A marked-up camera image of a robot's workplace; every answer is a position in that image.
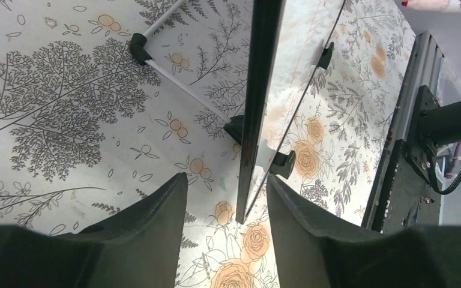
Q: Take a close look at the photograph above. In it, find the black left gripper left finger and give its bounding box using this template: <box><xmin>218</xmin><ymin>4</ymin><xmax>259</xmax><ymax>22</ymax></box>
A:
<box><xmin>0</xmin><ymin>173</ymin><xmax>188</xmax><ymax>287</ymax></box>

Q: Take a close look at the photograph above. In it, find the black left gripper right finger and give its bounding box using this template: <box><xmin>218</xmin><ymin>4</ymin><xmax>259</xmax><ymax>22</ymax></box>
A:
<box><xmin>266</xmin><ymin>176</ymin><xmax>461</xmax><ymax>287</ymax></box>

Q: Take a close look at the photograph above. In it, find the white whiteboard black frame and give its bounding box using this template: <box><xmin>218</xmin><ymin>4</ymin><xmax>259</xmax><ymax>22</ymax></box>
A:
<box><xmin>129</xmin><ymin>0</ymin><xmax>346</xmax><ymax>226</ymax></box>

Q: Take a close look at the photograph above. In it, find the red white marker pen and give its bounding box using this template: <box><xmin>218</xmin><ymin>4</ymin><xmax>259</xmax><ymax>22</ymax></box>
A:
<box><xmin>401</xmin><ymin>0</ymin><xmax>461</xmax><ymax>13</ymax></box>

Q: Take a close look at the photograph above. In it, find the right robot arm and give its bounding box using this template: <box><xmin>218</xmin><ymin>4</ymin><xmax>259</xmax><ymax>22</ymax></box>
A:
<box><xmin>418</xmin><ymin>101</ymin><xmax>461</xmax><ymax>146</ymax></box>

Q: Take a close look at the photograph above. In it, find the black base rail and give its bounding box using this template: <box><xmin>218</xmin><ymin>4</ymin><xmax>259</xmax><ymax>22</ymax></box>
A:
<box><xmin>361</xmin><ymin>32</ymin><xmax>444</xmax><ymax>233</ymax></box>

